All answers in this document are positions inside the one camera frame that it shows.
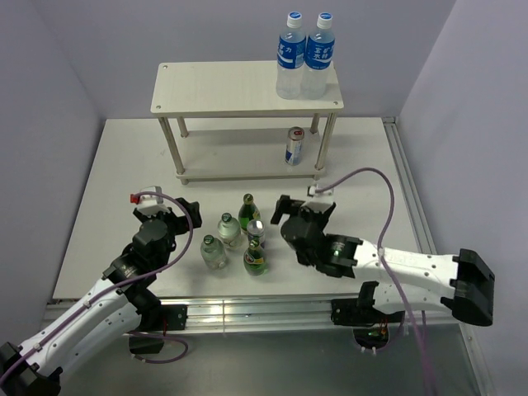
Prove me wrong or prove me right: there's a green glass bottle front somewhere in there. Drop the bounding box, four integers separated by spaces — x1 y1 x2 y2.
243 238 267 276

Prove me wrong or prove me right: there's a green glass bottle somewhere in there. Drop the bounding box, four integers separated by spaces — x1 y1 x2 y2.
243 238 267 276
238 193 261 229

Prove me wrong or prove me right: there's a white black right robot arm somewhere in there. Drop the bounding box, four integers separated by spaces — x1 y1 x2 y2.
271 195 495 327

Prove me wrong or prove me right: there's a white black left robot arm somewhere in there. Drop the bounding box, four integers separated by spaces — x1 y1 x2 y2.
1 191 202 395

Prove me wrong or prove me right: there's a white two-tier shelf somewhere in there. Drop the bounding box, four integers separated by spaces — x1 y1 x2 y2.
150 61 344 184

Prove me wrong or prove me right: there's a green glass bottle rear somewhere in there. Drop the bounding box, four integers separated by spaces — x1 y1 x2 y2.
238 193 261 229

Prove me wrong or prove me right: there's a blue silver drink can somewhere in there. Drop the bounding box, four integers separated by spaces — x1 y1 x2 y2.
247 219 266 248

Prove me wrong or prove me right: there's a clear glass bottle front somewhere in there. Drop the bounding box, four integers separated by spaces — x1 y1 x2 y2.
200 234 227 270

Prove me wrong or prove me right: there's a clear glass bottle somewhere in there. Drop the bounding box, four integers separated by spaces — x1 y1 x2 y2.
200 234 227 270
217 212 242 249

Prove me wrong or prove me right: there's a clear glass bottle rear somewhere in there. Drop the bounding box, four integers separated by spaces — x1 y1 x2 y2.
217 212 242 249

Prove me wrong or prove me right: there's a blue label water bottle left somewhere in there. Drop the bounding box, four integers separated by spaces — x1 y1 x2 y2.
276 12 306 100

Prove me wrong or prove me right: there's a blue label water bottle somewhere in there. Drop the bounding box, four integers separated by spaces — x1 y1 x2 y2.
276 12 306 100
301 12 335 100

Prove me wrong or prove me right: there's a blue label water bottle right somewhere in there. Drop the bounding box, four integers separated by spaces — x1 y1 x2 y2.
301 12 335 100

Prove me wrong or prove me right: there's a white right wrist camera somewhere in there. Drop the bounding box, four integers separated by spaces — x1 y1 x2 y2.
303 184 334 213

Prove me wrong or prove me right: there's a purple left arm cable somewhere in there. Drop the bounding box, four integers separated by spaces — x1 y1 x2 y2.
0 192 194 380

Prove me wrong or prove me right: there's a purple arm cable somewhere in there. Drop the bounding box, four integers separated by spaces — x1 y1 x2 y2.
0 192 194 380
317 167 438 396

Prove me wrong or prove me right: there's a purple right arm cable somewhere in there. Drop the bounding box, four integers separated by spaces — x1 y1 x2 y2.
317 167 438 396

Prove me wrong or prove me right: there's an aluminium rail frame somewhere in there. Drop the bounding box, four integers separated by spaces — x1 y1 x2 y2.
42 117 495 395

